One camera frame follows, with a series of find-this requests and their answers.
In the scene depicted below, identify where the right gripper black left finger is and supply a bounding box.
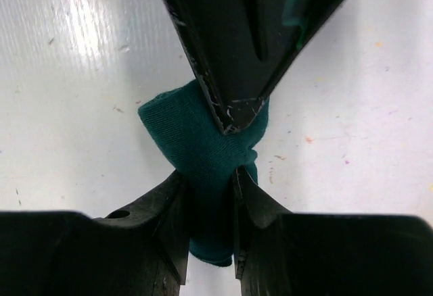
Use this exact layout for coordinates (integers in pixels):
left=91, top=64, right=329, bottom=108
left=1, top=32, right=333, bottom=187
left=95, top=171, right=189, bottom=295

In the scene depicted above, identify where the dark teal sock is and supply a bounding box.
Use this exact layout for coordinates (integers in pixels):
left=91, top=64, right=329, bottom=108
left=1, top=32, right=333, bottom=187
left=138, top=80, right=269, bottom=267

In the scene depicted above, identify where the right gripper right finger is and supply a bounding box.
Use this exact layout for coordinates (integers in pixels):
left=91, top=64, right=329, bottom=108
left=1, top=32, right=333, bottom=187
left=231, top=166, right=289, bottom=295

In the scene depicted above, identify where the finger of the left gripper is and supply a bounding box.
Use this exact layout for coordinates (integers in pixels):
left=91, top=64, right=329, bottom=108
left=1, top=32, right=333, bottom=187
left=163, top=0, right=344, bottom=134

